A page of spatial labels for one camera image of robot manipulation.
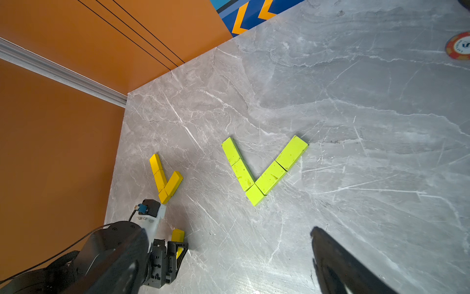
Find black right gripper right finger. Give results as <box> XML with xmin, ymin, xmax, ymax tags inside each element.
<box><xmin>310</xmin><ymin>227</ymin><xmax>396</xmax><ymax>294</ymax></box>

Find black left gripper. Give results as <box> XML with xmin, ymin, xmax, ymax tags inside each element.
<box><xmin>143</xmin><ymin>239</ymin><xmax>188</xmax><ymax>288</ymax></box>

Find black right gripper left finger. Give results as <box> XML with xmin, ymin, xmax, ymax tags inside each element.
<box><xmin>62</xmin><ymin>228</ymin><xmax>149</xmax><ymax>294</ymax></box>

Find yellow long block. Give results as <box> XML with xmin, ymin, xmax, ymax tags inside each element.
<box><xmin>149</xmin><ymin>154</ymin><xmax>163</xmax><ymax>175</ymax></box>
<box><xmin>171</xmin><ymin>229</ymin><xmax>185</xmax><ymax>258</ymax></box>
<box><xmin>154</xmin><ymin>170</ymin><xmax>167</xmax><ymax>192</ymax></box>
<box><xmin>165</xmin><ymin>171</ymin><xmax>183</xmax><ymax>197</ymax></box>

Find small yellow cube block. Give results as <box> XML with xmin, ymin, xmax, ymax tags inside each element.
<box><xmin>159</xmin><ymin>189</ymin><xmax>171</xmax><ymax>205</ymax></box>

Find lime green long block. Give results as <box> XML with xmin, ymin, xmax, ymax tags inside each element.
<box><xmin>232</xmin><ymin>159</ymin><xmax>255</xmax><ymax>192</ymax></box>
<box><xmin>255</xmin><ymin>161</ymin><xmax>287</xmax><ymax>195</ymax></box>
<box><xmin>221</xmin><ymin>137</ymin><xmax>242</xmax><ymax>166</ymax></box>
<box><xmin>276</xmin><ymin>135</ymin><xmax>308</xmax><ymax>171</ymax></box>

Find small lime green cube block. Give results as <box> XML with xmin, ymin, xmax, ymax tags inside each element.
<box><xmin>246</xmin><ymin>184</ymin><xmax>265</xmax><ymax>207</ymax></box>

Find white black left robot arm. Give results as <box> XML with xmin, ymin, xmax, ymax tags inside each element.
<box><xmin>1</xmin><ymin>221</ymin><xmax>188</xmax><ymax>294</ymax></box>

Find red poker chip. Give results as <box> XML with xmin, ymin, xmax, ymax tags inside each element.
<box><xmin>445</xmin><ymin>31</ymin><xmax>470</xmax><ymax>61</ymax></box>

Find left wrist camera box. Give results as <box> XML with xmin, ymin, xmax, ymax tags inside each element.
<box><xmin>129</xmin><ymin>199</ymin><xmax>166</xmax><ymax>243</ymax></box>

